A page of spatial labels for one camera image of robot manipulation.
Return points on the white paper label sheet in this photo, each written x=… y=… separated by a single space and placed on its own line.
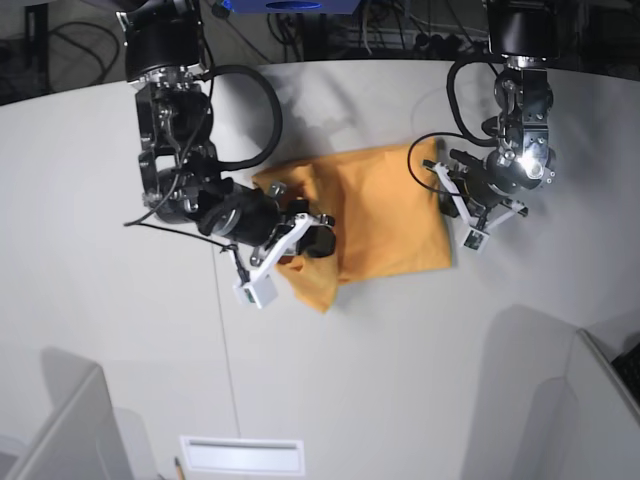
x=256 y=457

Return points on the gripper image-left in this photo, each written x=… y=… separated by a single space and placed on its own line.
x=258 y=219

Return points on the grey partition panel right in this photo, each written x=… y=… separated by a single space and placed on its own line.
x=583 y=424

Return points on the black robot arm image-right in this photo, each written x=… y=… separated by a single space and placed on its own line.
x=523 y=37

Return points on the pencil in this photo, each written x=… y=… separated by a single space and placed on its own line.
x=179 y=470

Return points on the grey partition panel left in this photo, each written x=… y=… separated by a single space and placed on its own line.
x=80 y=439

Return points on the grey partition panel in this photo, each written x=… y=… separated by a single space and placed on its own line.
x=80 y=439
x=583 y=424

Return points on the orange yellow T-shirt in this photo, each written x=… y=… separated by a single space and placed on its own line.
x=387 y=218

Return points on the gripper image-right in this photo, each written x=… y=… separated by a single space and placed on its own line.
x=466 y=182

